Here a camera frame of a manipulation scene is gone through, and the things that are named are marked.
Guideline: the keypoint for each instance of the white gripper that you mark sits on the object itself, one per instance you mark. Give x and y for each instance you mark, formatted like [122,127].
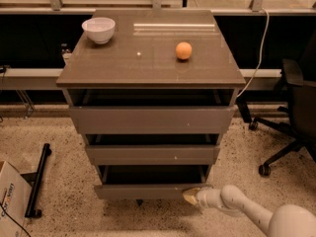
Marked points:
[204,197]

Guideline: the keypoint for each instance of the grey bottom drawer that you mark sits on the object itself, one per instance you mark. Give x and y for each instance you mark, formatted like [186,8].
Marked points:
[150,181]

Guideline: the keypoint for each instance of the grey drawer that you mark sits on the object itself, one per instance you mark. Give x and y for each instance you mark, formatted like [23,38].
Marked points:
[150,181]
[156,111]
[153,149]

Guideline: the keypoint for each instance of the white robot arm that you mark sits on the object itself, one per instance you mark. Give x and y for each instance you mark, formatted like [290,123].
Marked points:
[288,220]

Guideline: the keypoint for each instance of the grey middle drawer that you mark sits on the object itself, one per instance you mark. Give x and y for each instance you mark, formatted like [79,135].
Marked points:
[153,149]

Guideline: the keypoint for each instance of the grey drawer cabinet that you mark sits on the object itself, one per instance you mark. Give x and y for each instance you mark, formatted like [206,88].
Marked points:
[142,55]

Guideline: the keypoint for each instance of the grey top drawer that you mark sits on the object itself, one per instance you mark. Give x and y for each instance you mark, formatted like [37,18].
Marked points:
[156,111]

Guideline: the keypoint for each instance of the black office chair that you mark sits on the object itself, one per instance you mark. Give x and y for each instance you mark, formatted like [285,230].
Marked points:
[301,106]

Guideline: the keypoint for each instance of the orange fruit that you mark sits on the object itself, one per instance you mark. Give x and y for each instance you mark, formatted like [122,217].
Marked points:
[184,50]

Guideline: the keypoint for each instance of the black metal stand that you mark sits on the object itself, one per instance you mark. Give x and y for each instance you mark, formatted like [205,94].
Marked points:
[34,179]

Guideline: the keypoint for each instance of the cardboard box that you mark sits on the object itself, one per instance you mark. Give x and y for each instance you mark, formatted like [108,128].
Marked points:
[14,196]

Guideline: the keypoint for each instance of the white ceramic bowl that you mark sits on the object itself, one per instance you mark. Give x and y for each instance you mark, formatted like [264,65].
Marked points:
[99,30]

